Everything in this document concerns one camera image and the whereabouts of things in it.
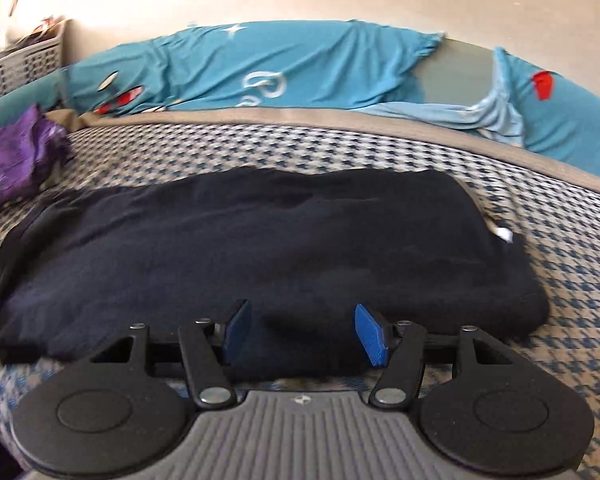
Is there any houndstooth blue white bedspread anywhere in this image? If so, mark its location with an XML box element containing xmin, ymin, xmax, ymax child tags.
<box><xmin>0</xmin><ymin>110</ymin><xmax>600</xmax><ymax>479</ymax></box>

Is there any blue airplane print sheet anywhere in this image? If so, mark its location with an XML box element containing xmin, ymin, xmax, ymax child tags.
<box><xmin>0</xmin><ymin>21</ymin><xmax>600</xmax><ymax>177</ymax></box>

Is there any purple crumpled garment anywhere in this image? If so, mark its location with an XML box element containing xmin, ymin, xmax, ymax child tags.
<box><xmin>0</xmin><ymin>105</ymin><xmax>72</xmax><ymax>208</ymax></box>

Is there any grey headboard panel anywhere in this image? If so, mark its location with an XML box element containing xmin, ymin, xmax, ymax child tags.
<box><xmin>413</xmin><ymin>38</ymin><xmax>493</xmax><ymax>106</ymax></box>

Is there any white plastic laundry basket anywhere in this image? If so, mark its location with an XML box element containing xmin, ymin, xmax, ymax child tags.
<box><xmin>0</xmin><ymin>22</ymin><xmax>66</xmax><ymax>97</ymax></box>

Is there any black t-shirt red print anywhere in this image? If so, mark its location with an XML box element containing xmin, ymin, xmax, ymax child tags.
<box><xmin>0</xmin><ymin>168</ymin><xmax>550</xmax><ymax>382</ymax></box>

